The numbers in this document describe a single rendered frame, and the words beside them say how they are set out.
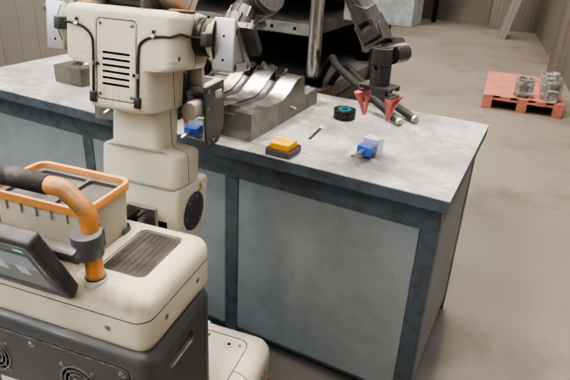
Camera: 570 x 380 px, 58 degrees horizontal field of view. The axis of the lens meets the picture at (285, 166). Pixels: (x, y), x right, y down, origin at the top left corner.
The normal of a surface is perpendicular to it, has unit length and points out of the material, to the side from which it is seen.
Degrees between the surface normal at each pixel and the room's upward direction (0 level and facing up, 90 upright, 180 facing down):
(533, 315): 0
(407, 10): 90
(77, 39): 82
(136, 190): 82
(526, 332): 0
